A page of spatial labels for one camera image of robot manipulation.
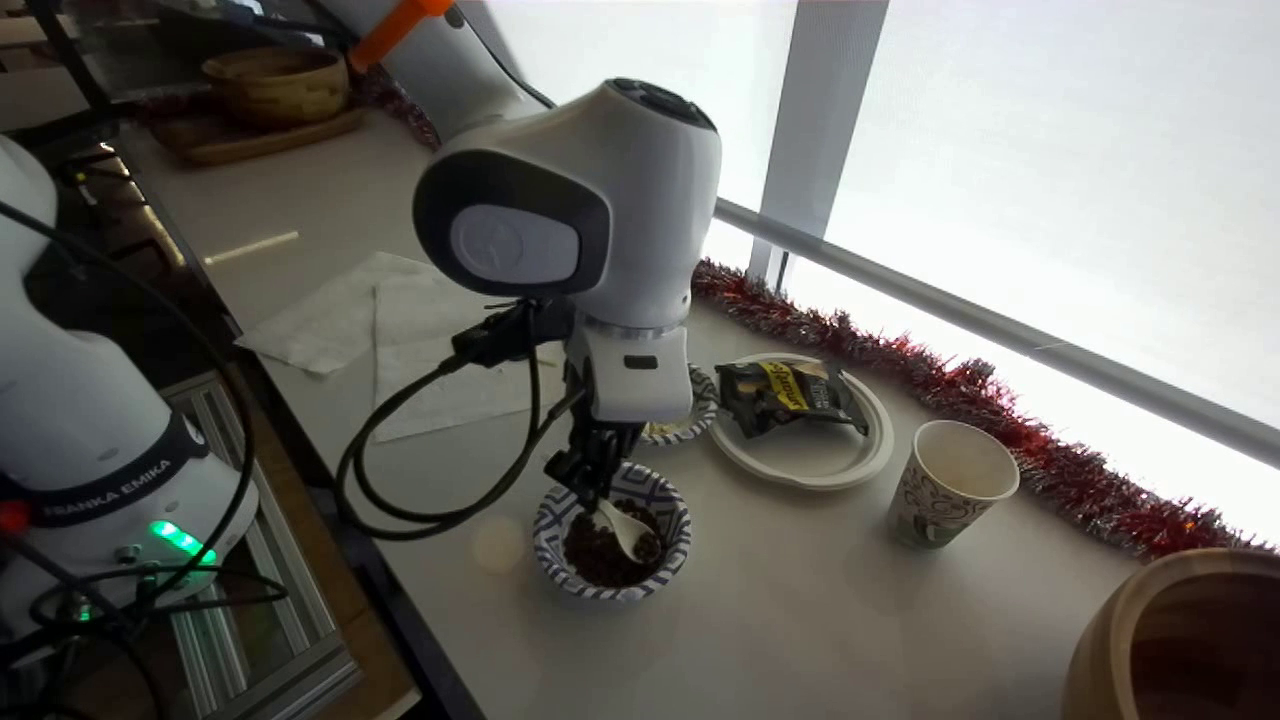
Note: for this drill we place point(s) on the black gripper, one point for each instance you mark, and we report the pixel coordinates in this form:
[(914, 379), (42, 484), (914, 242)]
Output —
[(594, 454)]

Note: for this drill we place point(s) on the cream plastic spoon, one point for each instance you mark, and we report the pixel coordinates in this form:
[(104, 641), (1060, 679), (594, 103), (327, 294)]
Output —
[(634, 536)]

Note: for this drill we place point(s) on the patterned bowl with dark beans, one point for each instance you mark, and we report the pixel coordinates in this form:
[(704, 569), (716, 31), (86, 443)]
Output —
[(587, 560)]

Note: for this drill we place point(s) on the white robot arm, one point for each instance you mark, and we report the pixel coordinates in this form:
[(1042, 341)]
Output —
[(588, 212)]

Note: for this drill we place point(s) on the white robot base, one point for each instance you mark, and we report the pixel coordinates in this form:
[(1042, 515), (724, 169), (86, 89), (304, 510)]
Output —
[(86, 443)]

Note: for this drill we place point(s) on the patterned paper cup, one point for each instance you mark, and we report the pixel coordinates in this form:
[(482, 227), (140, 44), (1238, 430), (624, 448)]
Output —
[(951, 480)]

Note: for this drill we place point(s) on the wooden bowl far end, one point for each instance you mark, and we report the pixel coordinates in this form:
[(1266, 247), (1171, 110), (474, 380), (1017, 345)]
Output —
[(278, 87)]

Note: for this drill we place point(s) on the dark snack packet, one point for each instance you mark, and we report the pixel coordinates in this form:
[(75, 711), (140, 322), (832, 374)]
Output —
[(768, 395)]

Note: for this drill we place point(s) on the upper white paper towel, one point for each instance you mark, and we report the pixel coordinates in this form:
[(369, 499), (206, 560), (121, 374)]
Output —
[(412, 332)]

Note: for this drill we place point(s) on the white paper towel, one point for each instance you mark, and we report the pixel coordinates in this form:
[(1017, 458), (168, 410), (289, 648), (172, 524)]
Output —
[(329, 325), (412, 332)]

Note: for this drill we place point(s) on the white plate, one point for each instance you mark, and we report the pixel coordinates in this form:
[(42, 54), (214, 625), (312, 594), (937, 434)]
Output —
[(813, 458)]

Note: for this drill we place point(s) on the lower white paper towel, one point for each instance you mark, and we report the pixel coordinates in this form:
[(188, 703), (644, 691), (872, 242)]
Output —
[(329, 325)]

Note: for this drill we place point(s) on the wooden stick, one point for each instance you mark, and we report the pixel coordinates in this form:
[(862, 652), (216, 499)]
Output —
[(249, 251)]

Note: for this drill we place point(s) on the red tinsel garland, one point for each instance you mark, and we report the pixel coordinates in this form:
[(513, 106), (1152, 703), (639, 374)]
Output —
[(1072, 480)]

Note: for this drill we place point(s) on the wooden tray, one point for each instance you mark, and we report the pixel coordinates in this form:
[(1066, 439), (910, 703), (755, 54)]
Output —
[(210, 139)]

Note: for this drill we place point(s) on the aluminium frame rail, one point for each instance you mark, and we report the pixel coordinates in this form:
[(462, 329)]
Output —
[(263, 641)]

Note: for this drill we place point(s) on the wooden bowl near camera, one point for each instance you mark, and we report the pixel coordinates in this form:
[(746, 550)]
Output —
[(1182, 638)]

